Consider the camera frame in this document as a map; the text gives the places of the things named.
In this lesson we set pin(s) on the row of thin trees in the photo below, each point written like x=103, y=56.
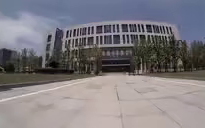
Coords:
x=90, y=60

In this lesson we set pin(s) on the curved white multi-storey building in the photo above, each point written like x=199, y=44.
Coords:
x=116, y=36

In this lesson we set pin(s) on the pale concrete slab pavement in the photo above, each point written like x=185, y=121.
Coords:
x=123, y=103

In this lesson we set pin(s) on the dark low hedge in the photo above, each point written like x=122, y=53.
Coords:
x=53, y=70

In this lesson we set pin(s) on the grass field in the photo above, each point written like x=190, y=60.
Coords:
x=30, y=78
x=190, y=74

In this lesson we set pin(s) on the row of green trees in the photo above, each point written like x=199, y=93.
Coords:
x=176, y=55

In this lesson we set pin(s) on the low dark building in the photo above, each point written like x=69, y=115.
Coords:
x=1, y=56

